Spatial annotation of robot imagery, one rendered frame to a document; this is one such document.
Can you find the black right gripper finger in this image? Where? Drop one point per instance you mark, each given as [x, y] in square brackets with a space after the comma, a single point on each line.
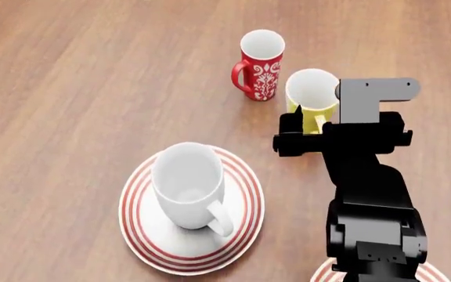
[392, 122]
[291, 123]

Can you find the yellow and white mug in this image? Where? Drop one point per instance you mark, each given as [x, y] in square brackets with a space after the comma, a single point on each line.
[311, 88]

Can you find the red patterned mug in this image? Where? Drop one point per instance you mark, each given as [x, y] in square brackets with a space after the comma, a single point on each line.
[262, 79]

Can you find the red striped white plate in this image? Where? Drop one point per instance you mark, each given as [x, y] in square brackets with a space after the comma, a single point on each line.
[327, 273]
[147, 235]

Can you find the gray camera mount bracket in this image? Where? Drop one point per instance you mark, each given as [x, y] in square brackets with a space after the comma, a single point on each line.
[362, 100]

